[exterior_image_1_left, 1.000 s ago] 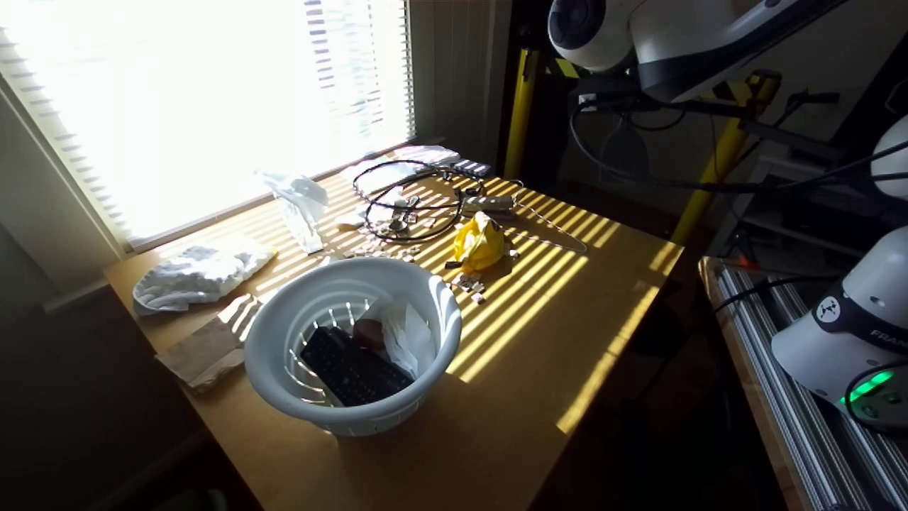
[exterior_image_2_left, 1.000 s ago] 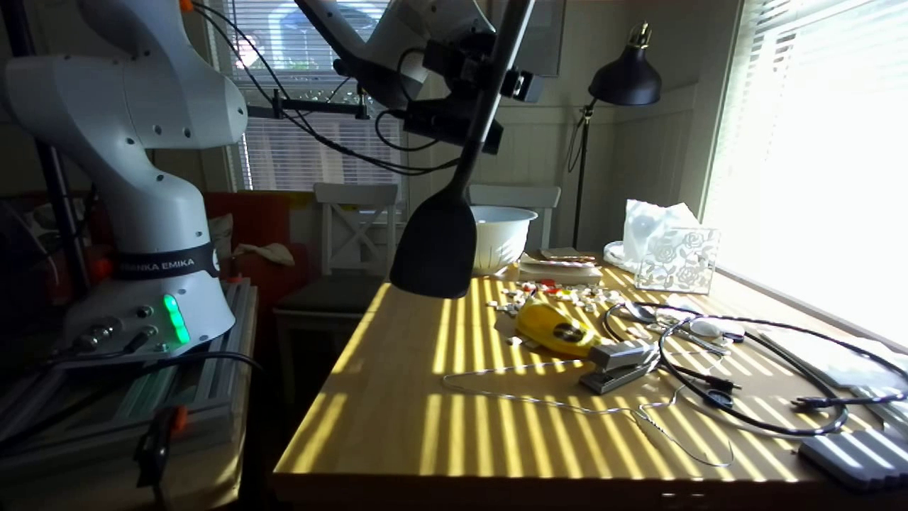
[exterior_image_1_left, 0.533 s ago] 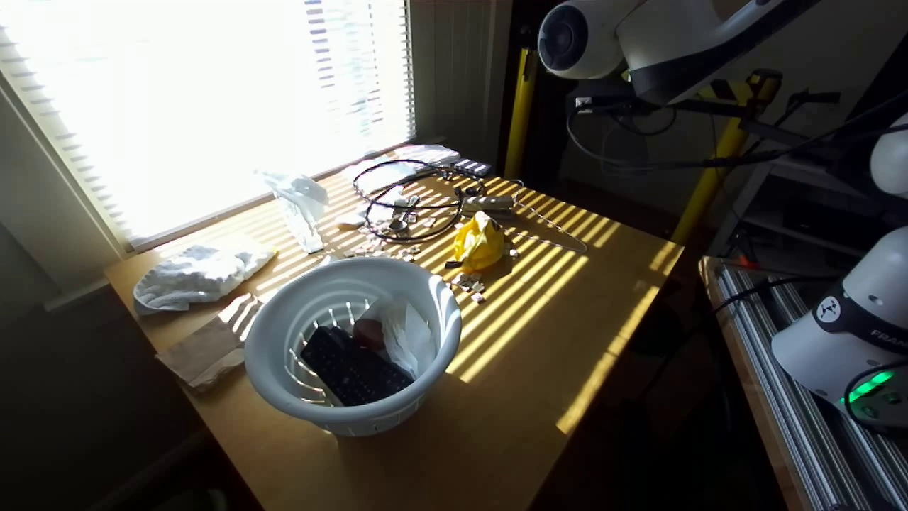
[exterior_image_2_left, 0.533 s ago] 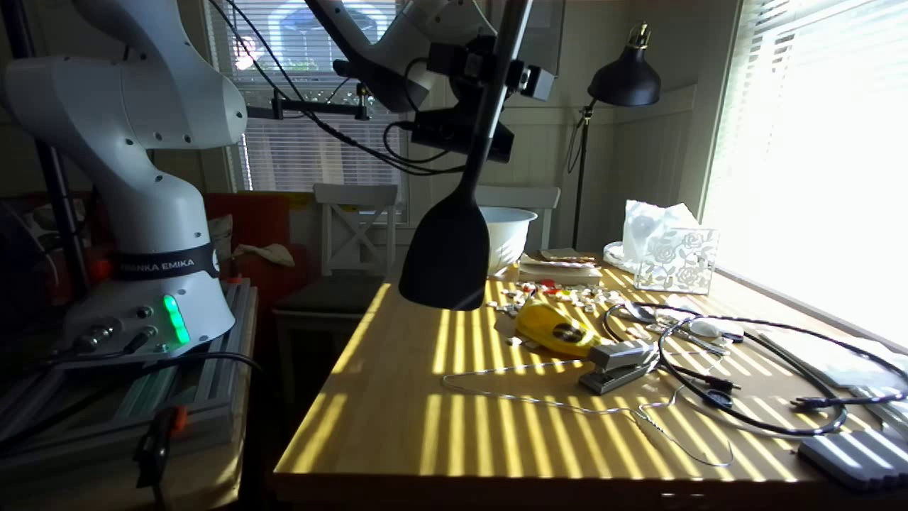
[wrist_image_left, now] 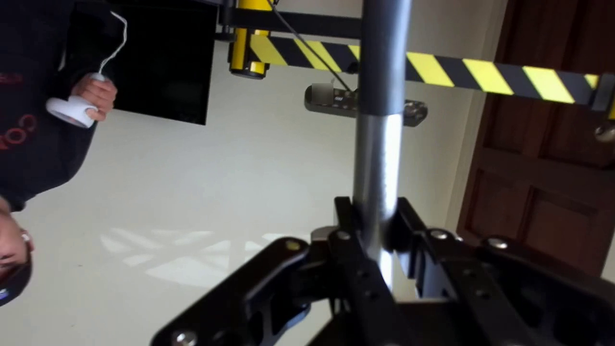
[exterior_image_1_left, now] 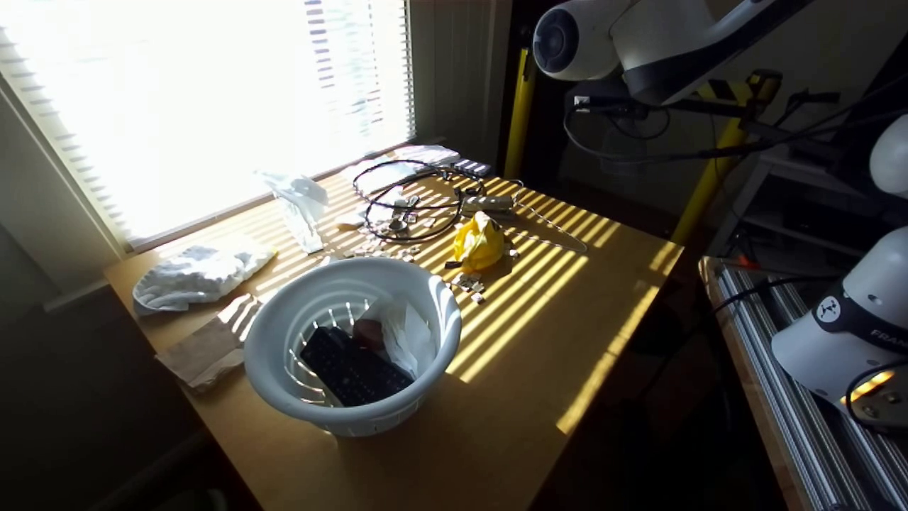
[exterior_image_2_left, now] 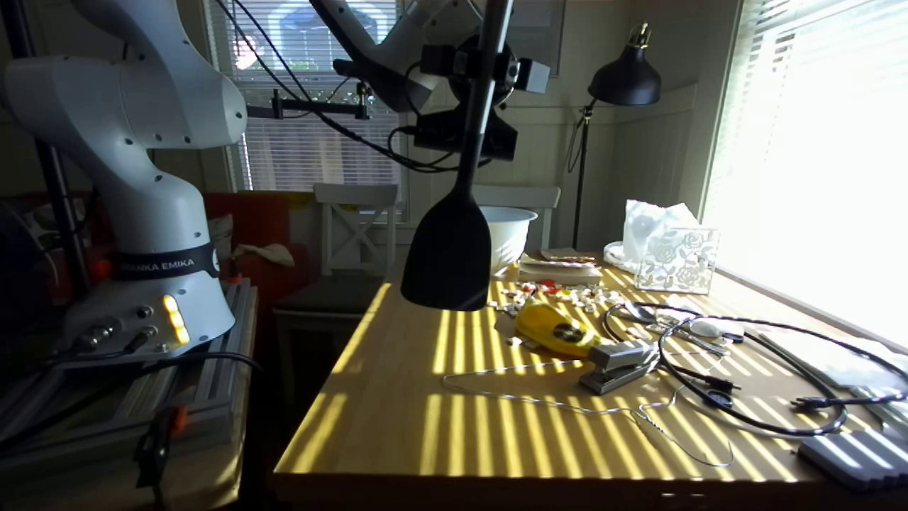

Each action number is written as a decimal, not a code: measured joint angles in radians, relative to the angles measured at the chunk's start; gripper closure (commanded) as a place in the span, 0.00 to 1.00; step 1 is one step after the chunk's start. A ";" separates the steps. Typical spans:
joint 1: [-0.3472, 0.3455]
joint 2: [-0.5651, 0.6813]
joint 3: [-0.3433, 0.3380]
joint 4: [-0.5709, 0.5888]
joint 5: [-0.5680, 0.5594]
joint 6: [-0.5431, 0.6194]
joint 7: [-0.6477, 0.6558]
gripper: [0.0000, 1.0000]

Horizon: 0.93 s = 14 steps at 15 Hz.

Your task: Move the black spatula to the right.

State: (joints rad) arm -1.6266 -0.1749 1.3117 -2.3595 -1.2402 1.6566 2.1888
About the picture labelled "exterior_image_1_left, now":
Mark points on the yellow tripod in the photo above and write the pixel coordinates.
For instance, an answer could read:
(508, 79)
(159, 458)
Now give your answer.
(718, 159)

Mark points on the white metal shelf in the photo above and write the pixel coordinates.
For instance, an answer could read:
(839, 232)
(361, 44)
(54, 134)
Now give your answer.
(795, 174)

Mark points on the flat white cloth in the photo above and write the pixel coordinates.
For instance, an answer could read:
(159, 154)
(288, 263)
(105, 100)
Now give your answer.
(426, 154)

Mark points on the brown paper pad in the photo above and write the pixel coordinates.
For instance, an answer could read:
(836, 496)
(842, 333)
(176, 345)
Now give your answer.
(203, 357)

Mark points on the black boom rod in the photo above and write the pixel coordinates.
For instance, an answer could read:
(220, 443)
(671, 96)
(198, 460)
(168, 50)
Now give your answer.
(661, 107)

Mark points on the clear plastic bag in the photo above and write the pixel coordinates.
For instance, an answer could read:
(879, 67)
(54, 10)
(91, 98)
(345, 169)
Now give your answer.
(298, 203)

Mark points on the black flat object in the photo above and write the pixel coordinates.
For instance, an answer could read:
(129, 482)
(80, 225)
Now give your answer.
(351, 371)

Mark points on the white window blind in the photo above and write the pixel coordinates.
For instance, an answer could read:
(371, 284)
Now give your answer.
(189, 96)

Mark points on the metal robot stand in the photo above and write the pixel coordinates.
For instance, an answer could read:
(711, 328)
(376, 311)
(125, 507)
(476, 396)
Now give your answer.
(812, 443)

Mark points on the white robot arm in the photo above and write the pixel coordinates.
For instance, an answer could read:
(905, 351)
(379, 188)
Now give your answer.
(606, 37)

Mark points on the dark power strip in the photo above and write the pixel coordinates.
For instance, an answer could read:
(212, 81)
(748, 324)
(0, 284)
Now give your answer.
(473, 169)

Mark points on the white ribbed bowl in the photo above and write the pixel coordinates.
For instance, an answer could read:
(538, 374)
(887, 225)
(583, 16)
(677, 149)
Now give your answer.
(426, 321)

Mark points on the yellow pole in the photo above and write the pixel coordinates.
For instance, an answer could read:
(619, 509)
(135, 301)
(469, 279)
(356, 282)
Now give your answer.
(518, 114)

